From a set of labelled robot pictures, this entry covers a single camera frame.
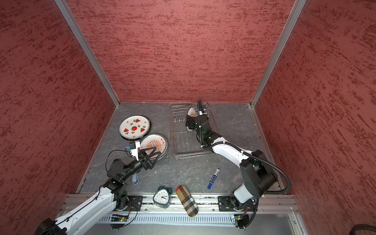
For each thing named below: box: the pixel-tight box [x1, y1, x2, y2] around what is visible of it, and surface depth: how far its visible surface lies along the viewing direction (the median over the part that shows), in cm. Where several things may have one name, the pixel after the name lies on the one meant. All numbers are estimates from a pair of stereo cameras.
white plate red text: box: [139, 133, 168, 161], surface depth 97 cm
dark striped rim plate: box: [118, 115, 152, 141], surface depth 105 cm
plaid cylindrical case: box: [175, 185, 199, 217], surface depth 74 cm
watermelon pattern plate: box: [118, 115, 151, 141], surface depth 104 cm
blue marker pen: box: [207, 167, 221, 190], surface depth 83 cm
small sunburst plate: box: [140, 133, 168, 161], surface depth 97 cm
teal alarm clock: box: [152, 183, 173, 210], surface depth 74 cm
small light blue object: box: [132, 173, 139, 186], surface depth 81 cm
